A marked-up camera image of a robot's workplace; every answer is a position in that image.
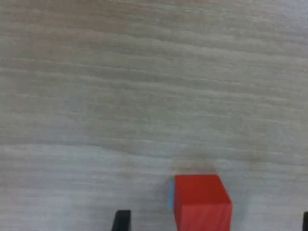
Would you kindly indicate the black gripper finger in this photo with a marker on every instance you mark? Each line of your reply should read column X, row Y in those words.
column 121, row 221
column 305, row 222

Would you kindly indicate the blue tape strip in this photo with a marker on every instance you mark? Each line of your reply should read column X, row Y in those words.
column 171, row 196

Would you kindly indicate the red wooden cube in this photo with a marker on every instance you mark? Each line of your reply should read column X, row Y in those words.
column 202, row 204

